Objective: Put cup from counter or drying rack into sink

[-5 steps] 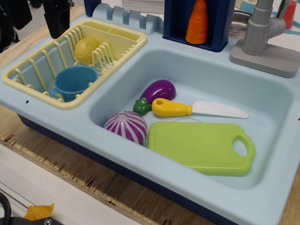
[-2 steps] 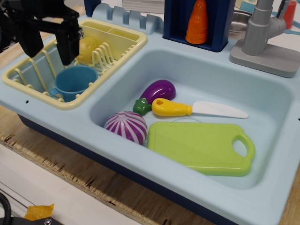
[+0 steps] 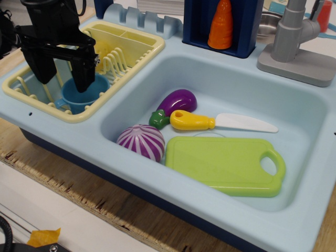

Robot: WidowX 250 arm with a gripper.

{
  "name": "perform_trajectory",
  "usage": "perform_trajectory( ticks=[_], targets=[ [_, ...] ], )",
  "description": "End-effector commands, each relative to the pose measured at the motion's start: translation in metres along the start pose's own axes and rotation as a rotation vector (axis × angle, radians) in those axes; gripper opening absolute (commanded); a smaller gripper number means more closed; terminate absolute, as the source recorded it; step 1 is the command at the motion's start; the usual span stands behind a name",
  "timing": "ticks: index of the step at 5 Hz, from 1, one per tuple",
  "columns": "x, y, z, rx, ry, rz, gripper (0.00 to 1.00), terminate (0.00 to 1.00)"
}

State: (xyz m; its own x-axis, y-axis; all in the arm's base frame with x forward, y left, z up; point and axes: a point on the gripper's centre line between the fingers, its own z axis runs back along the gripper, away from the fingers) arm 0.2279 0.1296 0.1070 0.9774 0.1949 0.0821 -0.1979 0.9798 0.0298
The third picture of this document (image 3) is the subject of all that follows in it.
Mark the metal bowl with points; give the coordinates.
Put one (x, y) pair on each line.
(268, 24)

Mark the dark blue utensil holder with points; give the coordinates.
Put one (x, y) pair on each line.
(198, 16)

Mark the blue plastic cup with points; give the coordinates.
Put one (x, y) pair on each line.
(77, 101)

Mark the pale yellow drying rack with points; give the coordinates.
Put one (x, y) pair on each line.
(131, 50)

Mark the yellow tape piece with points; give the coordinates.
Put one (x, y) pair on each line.
(40, 238)

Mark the green plastic cutting board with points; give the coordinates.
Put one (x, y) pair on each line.
(235, 166)

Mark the orange toy carrot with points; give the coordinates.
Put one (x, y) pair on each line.
(221, 31)

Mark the yellow handled toy knife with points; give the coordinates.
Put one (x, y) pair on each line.
(183, 120)

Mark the red plastic cup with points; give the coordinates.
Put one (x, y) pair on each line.
(324, 16)

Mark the grey toy faucet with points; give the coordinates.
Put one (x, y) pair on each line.
(285, 58)

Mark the light blue toy sink unit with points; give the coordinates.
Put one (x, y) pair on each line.
(304, 115)

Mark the yellow toy potato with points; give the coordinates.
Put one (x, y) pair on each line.
(102, 49)

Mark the purple toy eggplant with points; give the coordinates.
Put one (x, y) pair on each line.
(180, 99)

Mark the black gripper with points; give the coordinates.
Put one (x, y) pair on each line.
(54, 33)

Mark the black bag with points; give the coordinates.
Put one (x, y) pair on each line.
(9, 39)

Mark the purple striped toy onion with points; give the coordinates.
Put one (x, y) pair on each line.
(144, 140)

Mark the wooden board base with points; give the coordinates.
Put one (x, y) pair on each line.
(150, 218)

